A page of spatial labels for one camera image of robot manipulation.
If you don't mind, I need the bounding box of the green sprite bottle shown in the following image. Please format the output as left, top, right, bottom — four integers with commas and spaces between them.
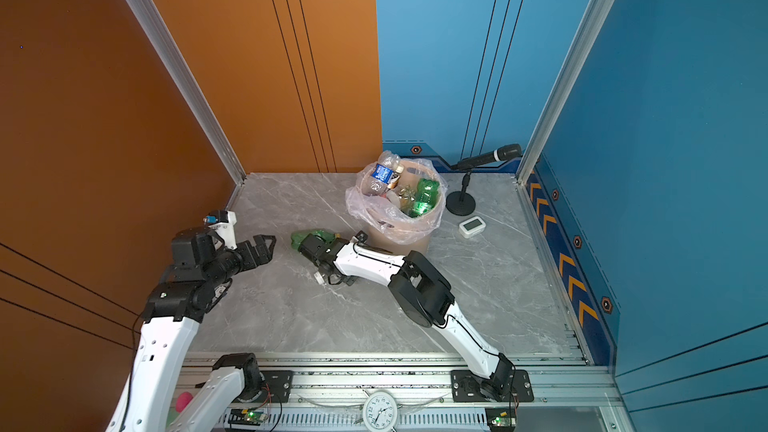
409, 178, 440, 218
290, 229, 340, 251

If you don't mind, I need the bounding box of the clear blue label bottle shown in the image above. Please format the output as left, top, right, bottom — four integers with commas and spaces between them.
368, 151, 401, 195

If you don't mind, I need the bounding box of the red white label bottle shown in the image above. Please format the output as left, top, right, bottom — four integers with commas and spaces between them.
314, 271, 346, 286

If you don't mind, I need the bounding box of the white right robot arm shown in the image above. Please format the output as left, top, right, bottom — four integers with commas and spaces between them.
297, 232, 516, 402

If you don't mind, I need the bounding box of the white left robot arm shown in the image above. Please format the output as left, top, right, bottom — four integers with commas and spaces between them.
107, 223, 276, 431

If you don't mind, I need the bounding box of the clear plastic bin liner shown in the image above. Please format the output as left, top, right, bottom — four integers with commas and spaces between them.
345, 151, 447, 245

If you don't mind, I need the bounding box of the beige waste bin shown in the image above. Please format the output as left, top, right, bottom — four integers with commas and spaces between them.
347, 158, 448, 254

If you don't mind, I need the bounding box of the black microphone stand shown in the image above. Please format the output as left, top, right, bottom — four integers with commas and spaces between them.
446, 170, 476, 217

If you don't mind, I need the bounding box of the white digital clock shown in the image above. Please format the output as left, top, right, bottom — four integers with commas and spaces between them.
458, 216, 487, 238

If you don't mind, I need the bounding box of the green circuit board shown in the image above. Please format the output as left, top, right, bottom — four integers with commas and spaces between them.
227, 409, 270, 427

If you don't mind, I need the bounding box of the white analog clock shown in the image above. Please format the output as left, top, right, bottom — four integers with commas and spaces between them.
362, 391, 398, 432

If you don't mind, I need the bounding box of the black microphone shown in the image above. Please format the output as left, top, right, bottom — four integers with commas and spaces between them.
451, 144, 523, 171

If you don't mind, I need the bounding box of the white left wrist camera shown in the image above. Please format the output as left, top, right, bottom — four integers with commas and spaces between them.
203, 210, 237, 250

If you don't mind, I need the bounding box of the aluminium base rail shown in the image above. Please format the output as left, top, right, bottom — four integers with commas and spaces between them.
171, 354, 632, 431

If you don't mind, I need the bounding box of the aluminium corner post left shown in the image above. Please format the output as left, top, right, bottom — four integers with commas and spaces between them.
125, 0, 246, 187

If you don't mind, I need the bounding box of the aluminium corner post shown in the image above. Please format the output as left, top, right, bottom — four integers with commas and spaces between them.
125, 0, 246, 187
516, 0, 615, 187

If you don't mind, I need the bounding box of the aluminium corner post right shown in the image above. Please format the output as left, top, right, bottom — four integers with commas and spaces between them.
516, 0, 615, 187

